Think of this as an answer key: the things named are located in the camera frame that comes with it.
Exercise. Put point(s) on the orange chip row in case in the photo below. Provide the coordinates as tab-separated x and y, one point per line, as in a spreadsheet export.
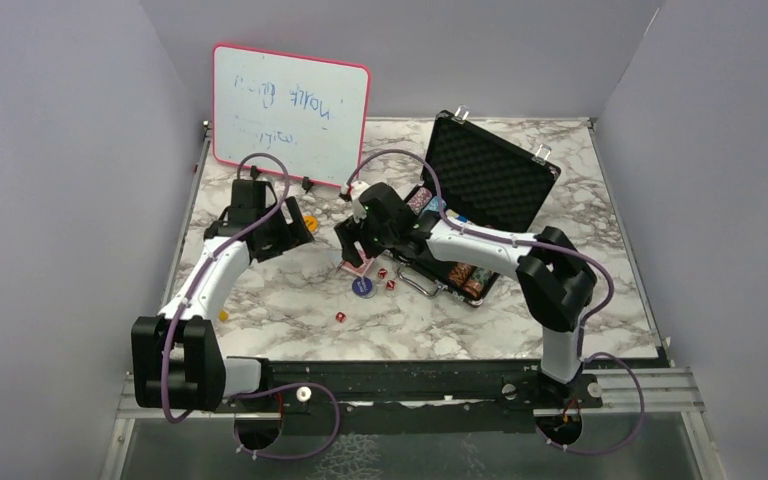
460	273

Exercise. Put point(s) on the pink framed whiteboard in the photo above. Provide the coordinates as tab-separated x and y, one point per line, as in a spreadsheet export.
308	112

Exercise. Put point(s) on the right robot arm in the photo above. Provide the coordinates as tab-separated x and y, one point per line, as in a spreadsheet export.
556	281

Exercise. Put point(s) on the orange dealer button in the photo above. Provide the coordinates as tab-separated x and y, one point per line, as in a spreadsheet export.
311	223

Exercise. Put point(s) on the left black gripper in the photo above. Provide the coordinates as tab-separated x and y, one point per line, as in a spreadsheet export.
295	233

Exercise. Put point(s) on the light blue chip stack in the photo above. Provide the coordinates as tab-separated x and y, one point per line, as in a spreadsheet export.
434	204

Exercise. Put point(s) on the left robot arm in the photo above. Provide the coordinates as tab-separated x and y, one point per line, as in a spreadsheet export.
212	291

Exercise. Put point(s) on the purple chip stack in case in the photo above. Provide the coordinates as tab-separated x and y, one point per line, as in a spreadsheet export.
419	199

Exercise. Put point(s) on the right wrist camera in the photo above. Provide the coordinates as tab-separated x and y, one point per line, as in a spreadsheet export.
351	193

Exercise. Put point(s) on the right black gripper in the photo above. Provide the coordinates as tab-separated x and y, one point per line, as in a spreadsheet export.
349	231

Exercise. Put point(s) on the black mounting rail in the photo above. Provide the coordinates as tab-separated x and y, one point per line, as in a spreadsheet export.
390	398

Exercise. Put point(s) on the black poker case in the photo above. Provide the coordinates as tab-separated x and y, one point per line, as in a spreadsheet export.
485	179

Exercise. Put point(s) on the blue dealer button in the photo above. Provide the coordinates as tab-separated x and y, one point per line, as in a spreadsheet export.
363	287

